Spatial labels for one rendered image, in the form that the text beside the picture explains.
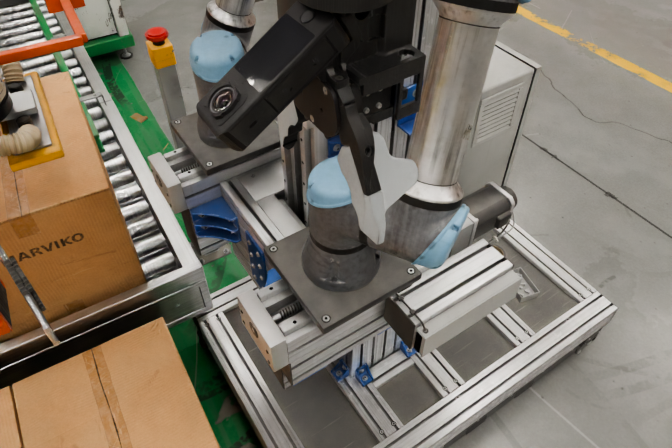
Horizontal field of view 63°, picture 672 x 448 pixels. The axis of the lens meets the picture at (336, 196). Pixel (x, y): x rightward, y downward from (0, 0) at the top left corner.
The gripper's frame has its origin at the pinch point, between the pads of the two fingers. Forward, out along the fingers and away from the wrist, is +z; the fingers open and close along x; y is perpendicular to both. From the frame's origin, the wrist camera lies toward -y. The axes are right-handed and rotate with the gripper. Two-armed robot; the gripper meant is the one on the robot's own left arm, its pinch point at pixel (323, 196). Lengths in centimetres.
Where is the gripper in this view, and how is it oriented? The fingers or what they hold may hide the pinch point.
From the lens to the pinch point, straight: 50.2
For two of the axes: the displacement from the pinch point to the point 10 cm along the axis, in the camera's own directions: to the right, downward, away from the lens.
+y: 8.3, -3.9, 3.9
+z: 0.0, 7.2, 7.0
